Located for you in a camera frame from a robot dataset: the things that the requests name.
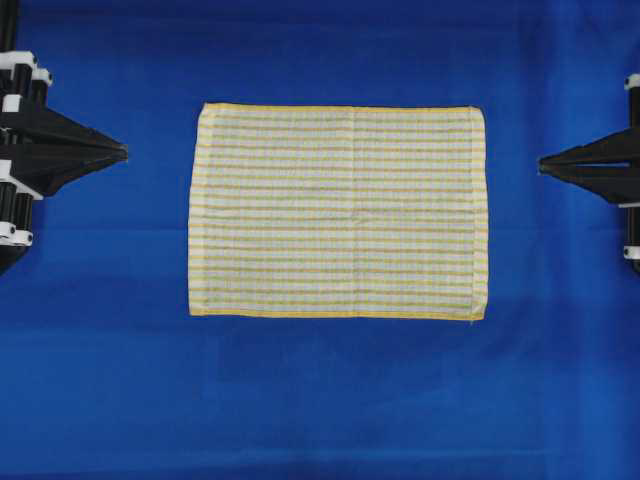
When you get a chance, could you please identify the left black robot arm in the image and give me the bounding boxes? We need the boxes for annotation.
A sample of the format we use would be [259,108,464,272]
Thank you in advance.
[1,1,128,272]

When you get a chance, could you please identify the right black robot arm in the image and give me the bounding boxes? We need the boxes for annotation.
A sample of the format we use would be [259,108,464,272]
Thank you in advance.
[538,73,639,272]

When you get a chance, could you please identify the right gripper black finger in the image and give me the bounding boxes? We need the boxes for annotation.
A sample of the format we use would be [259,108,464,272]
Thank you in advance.
[539,127,639,166]
[539,165,639,205]

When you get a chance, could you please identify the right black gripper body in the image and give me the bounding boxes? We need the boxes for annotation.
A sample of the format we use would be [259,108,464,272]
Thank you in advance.
[626,126,639,204]

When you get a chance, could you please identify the blue table cloth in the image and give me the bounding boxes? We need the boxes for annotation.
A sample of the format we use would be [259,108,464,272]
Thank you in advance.
[1,1,639,479]

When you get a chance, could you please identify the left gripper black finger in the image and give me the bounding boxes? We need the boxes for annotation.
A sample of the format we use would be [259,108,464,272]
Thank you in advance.
[29,148,128,197]
[29,106,128,153]

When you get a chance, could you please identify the yellow white striped towel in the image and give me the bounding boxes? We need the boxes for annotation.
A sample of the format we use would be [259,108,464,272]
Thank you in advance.
[188,103,489,321]

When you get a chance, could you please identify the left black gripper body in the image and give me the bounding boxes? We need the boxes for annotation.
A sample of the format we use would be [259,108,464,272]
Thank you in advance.
[1,92,50,197]

